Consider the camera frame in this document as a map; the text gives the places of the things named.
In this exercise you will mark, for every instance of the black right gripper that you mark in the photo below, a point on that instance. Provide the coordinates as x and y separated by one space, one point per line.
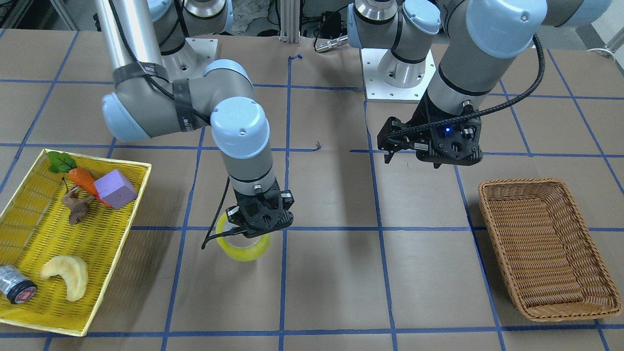
234 213

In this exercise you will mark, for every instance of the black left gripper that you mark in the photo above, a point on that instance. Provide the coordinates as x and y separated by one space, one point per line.
423 122

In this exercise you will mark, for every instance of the yellow tape roll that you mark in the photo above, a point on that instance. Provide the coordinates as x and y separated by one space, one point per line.
242 249

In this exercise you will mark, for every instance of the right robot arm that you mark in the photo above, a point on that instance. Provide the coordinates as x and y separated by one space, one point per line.
161 88

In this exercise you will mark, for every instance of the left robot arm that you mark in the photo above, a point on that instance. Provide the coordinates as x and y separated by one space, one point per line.
485 37

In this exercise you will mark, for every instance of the purple foam block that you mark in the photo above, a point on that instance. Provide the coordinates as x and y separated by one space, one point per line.
115 189

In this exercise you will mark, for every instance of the brown wicker basket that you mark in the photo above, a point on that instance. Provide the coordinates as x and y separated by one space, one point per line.
548 259

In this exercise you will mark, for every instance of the brown toy figure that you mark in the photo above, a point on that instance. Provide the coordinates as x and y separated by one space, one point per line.
79 207

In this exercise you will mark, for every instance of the toy banana slice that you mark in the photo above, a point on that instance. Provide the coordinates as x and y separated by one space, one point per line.
73 270

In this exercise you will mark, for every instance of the toy carrot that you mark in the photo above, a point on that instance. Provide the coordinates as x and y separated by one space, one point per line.
64 163

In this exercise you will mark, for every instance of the yellow plastic tray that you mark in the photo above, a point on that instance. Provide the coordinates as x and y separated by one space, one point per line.
35 228

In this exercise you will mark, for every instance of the small silver black can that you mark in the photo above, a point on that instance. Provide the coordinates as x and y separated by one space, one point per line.
15 286

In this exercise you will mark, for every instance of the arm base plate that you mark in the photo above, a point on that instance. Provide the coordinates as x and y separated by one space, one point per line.
387 79
191 59

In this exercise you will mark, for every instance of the aluminium frame post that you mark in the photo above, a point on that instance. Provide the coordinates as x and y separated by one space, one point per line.
289 21

